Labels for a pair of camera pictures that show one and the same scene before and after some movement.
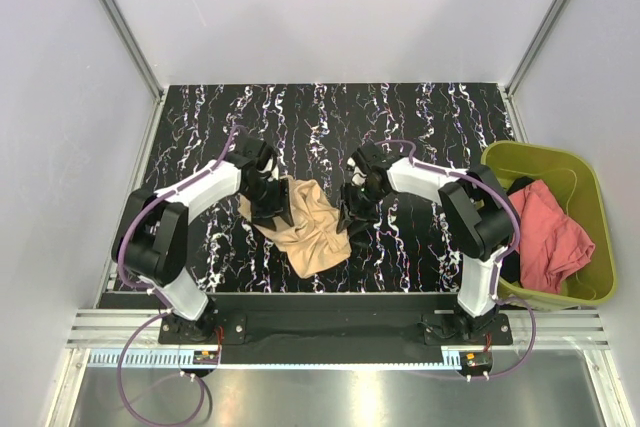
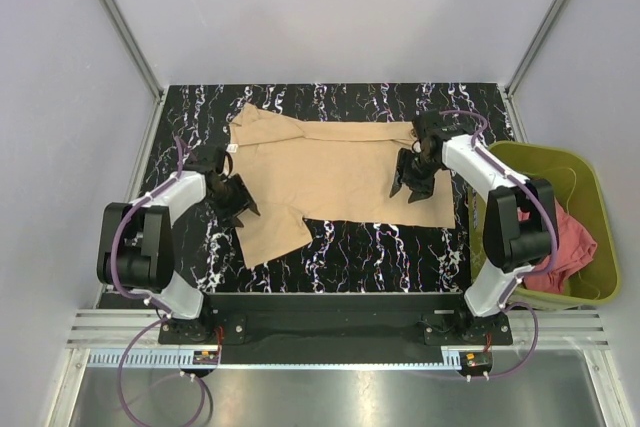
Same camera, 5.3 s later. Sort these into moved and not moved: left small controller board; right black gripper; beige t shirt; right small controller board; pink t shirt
Moved: beige t shirt; right black gripper
Not moved: right small controller board; left small controller board; pink t shirt
